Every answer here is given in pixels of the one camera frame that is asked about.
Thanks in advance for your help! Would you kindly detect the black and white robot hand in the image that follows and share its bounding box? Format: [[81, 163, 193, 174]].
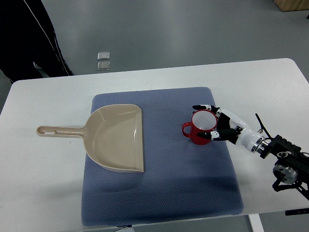
[[192, 105, 266, 153]]

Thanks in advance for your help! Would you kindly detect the red mug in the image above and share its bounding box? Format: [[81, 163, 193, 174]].
[[182, 109, 218, 145]]

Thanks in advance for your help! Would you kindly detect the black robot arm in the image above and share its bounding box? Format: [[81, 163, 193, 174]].
[[252, 114, 309, 199]]

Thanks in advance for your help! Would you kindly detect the beige plastic dustpan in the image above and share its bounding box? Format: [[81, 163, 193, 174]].
[[36, 104, 145, 173]]

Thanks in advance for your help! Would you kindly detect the blue textured mat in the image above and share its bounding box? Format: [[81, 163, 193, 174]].
[[81, 87, 243, 226]]

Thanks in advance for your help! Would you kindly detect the white table leg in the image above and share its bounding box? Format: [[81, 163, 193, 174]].
[[248, 214, 264, 232]]

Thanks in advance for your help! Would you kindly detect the black table control panel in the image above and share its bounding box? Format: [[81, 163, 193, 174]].
[[285, 208, 309, 216]]

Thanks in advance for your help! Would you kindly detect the wooden box corner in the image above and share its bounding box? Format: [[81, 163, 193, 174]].
[[274, 0, 309, 12]]

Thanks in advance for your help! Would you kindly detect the lower metal floor plate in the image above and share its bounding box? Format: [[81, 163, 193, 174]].
[[97, 61, 111, 71]]

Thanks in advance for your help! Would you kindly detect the metal floor plate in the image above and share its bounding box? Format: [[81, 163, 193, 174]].
[[97, 61, 111, 71], [97, 51, 110, 60]]

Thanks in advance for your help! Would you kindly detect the upper metal floor plate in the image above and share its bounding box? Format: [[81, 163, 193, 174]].
[[97, 51, 110, 60]]

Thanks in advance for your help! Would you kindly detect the person in black clothes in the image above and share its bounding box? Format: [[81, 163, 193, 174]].
[[0, 0, 73, 83]]

